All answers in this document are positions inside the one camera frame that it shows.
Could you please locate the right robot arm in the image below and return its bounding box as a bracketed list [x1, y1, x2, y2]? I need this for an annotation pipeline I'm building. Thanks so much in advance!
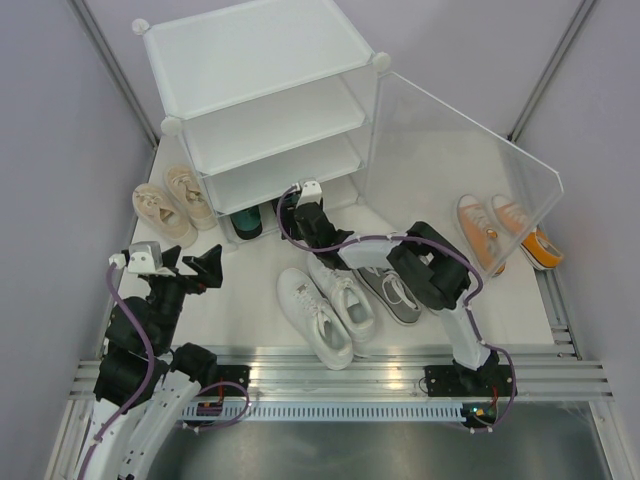
[276, 203, 499, 395]

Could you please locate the white sneaker left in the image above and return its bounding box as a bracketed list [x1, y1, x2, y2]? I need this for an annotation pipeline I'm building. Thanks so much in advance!
[276, 268, 354, 371]

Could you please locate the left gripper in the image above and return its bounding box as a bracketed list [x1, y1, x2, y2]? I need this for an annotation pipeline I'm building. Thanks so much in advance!
[149, 243, 223, 349]

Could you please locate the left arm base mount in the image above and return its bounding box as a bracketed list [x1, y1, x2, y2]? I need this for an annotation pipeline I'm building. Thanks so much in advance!
[197, 364, 251, 403]

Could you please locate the orange canvas sneaker right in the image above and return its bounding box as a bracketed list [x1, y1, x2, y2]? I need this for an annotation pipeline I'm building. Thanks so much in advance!
[491, 194, 564, 271]

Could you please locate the beige sneaker left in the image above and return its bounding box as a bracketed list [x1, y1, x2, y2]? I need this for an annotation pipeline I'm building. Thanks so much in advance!
[132, 183, 198, 248]

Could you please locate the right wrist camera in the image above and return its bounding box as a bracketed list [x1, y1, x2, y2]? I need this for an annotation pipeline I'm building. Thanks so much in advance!
[294, 179, 323, 206]

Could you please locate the orange canvas sneaker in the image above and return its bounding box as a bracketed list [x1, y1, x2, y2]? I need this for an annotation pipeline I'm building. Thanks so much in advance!
[491, 194, 564, 271]
[456, 194, 502, 272]

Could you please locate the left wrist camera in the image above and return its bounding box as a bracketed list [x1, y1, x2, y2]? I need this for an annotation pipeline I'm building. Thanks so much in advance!
[108, 241, 175, 276]

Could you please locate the orange canvas sneaker left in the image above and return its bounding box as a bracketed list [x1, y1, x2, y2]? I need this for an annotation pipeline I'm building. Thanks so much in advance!
[456, 194, 502, 272]

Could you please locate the aluminium frame rail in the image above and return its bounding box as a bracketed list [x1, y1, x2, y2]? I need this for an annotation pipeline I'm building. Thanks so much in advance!
[69, 357, 616, 401]

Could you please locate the white plastic shoe cabinet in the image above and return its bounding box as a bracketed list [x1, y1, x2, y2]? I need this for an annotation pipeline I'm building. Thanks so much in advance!
[132, 1, 391, 246]

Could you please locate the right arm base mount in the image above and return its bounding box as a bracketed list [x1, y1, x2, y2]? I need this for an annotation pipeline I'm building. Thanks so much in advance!
[424, 363, 514, 398]

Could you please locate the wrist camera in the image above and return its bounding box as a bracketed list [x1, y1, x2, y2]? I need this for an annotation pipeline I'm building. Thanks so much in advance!
[108, 241, 175, 276]
[294, 179, 323, 206]

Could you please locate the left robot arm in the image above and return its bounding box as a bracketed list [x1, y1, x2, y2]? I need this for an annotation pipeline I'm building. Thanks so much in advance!
[73, 241, 223, 479]

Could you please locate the white sneaker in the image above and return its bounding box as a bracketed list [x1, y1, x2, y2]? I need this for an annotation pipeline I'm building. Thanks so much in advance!
[306, 254, 376, 343]
[276, 268, 354, 371]

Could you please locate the beige sneaker right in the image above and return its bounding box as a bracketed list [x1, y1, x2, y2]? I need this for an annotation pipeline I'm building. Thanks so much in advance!
[164, 165, 217, 231]

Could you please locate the white sneaker right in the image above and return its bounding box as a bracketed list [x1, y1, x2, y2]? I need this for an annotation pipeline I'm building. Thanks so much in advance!
[306, 254, 376, 343]

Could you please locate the green loafer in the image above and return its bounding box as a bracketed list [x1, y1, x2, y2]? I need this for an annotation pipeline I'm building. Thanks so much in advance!
[230, 206, 263, 240]
[271, 199, 295, 224]

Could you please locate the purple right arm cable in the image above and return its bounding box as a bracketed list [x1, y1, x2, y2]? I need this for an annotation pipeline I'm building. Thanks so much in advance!
[276, 184, 516, 431]

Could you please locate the beige sneaker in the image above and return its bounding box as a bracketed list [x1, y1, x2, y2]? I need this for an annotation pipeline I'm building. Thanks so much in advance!
[164, 165, 217, 231]
[132, 183, 198, 248]

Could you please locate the translucent cabinet door panel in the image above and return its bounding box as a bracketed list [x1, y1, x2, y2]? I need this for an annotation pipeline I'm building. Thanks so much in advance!
[357, 72, 564, 280]

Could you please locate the grey canvas sneaker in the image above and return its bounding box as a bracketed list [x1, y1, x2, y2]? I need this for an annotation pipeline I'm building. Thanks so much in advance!
[355, 268, 422, 326]

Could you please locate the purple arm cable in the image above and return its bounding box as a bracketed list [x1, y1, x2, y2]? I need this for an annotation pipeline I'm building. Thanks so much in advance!
[276, 184, 516, 431]
[69, 262, 159, 476]

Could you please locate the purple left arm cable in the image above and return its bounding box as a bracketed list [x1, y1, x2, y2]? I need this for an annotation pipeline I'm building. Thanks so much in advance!
[69, 262, 159, 476]

